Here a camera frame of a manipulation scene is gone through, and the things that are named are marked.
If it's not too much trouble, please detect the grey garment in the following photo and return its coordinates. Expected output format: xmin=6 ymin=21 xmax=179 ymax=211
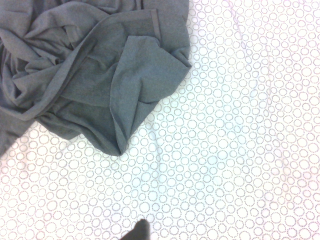
xmin=0 ymin=0 xmax=192 ymax=159

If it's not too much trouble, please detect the white circle-patterned bed duvet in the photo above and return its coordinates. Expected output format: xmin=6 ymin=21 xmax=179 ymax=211
xmin=0 ymin=0 xmax=320 ymax=240

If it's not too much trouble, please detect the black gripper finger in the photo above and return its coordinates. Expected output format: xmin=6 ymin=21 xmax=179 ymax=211
xmin=121 ymin=218 xmax=151 ymax=240

